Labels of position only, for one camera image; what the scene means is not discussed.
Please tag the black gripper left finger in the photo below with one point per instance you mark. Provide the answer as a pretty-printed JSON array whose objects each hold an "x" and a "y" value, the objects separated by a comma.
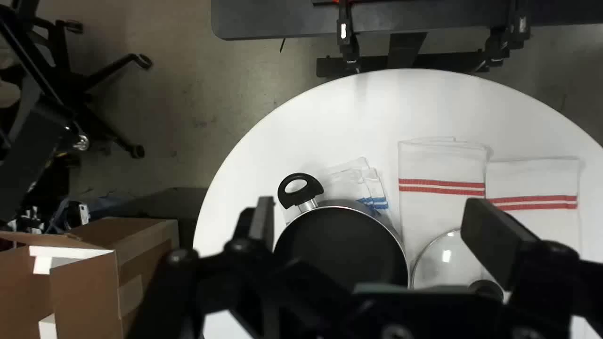
[{"x": 262, "y": 219}]

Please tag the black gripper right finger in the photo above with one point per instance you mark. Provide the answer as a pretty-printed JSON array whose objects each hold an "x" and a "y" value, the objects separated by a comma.
[{"x": 501, "y": 241}]

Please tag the glass lid with black knob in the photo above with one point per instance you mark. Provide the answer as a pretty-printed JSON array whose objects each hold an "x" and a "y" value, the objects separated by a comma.
[{"x": 443, "y": 260}]

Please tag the red striped white towel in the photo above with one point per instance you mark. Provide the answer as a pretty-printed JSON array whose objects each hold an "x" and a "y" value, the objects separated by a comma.
[
  {"x": 539, "y": 179},
  {"x": 439, "y": 213}
]

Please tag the blue striped white towel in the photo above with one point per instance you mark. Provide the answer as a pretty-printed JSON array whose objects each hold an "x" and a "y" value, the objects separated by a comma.
[{"x": 358, "y": 179}]

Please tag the brown cardboard box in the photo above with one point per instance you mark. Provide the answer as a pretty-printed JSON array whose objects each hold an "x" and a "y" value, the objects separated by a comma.
[{"x": 86, "y": 294}]

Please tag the white packing insert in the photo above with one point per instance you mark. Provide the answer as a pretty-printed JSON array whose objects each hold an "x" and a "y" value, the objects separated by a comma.
[{"x": 68, "y": 255}]

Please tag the dark grey desk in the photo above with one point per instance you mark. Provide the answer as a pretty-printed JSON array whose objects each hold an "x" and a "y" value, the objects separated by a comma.
[{"x": 275, "y": 15}]

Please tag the black office chair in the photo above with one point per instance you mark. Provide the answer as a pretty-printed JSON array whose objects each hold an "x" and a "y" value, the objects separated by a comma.
[{"x": 37, "y": 81}]

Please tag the black metal desk frame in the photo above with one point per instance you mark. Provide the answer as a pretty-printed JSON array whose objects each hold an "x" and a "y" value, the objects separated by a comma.
[{"x": 401, "y": 59}]

